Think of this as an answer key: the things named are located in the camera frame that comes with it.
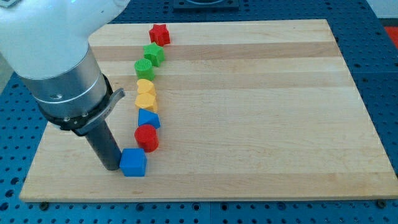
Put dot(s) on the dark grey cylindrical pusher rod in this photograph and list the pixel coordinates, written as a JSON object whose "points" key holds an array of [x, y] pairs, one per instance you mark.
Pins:
{"points": [[104, 145]]}

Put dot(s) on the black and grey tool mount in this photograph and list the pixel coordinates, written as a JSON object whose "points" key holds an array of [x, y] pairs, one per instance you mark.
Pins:
{"points": [[86, 112]]}

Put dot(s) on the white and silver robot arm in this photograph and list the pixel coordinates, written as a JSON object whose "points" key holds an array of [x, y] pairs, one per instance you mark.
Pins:
{"points": [[46, 44]]}

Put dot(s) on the blue cube block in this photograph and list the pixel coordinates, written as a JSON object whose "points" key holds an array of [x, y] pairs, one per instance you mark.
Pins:
{"points": [[133, 162]]}

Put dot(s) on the red cylinder block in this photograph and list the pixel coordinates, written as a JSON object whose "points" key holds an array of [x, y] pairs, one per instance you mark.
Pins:
{"points": [[147, 138]]}

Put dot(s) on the blue triangle block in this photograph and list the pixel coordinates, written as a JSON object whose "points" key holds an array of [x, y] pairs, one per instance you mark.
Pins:
{"points": [[148, 117]]}

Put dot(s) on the yellow heart block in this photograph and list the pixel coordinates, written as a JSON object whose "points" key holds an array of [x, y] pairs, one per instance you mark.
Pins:
{"points": [[146, 86]]}

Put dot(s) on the green cylinder block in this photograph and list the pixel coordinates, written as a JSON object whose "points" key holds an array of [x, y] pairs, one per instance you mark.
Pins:
{"points": [[144, 69]]}

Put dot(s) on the green star block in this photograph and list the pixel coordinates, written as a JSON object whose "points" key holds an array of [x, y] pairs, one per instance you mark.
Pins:
{"points": [[154, 53]]}

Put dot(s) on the red star block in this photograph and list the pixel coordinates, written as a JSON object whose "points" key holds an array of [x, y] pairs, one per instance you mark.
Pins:
{"points": [[159, 34]]}

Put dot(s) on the light wooden board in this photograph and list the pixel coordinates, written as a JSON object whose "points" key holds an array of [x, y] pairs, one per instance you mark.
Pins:
{"points": [[258, 110]]}

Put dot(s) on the red object at edge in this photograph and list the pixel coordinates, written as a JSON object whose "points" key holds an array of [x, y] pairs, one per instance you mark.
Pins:
{"points": [[392, 32]]}

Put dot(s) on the dark square base plate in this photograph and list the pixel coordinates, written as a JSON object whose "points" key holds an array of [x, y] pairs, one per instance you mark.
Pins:
{"points": [[205, 5]]}

